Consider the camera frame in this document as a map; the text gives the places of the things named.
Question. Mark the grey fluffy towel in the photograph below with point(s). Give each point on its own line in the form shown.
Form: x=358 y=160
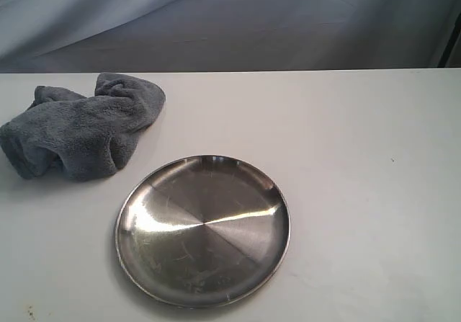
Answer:
x=84 y=137

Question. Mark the round stainless steel plate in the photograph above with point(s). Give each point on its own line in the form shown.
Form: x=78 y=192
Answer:
x=202 y=231

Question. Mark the grey backdrop cloth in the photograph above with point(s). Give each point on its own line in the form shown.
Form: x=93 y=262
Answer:
x=57 y=36

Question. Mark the black vertical stand pole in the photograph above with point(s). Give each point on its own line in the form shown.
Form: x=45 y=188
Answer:
x=450 y=45

